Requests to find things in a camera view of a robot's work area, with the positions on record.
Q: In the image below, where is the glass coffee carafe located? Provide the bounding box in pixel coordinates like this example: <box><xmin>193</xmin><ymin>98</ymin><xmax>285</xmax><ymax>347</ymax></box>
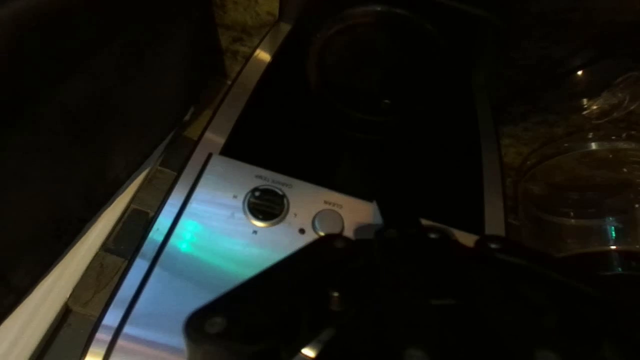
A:
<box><xmin>500</xmin><ymin>64</ymin><xmax>640</xmax><ymax>275</ymax></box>

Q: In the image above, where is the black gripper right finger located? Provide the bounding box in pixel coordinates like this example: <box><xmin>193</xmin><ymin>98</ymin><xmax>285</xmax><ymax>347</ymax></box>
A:
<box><xmin>416</xmin><ymin>227</ymin><xmax>640</xmax><ymax>360</ymax></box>

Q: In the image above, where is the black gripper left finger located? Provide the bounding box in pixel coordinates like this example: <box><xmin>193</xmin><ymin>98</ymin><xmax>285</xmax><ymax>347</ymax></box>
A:
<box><xmin>181</xmin><ymin>226</ymin><xmax>422</xmax><ymax>360</ymax></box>

